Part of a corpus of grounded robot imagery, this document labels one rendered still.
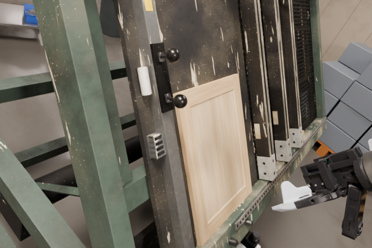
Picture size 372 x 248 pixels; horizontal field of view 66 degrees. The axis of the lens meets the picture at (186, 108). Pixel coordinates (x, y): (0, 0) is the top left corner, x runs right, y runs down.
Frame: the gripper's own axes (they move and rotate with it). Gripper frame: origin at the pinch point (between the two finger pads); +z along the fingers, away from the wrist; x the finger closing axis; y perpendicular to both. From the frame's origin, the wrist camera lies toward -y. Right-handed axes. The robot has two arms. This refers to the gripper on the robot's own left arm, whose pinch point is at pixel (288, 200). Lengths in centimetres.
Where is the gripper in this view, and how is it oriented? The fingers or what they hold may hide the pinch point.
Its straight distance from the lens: 77.2
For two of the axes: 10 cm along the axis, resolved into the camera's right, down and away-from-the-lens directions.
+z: -5.9, 4.0, 7.0
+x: -7.3, 1.2, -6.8
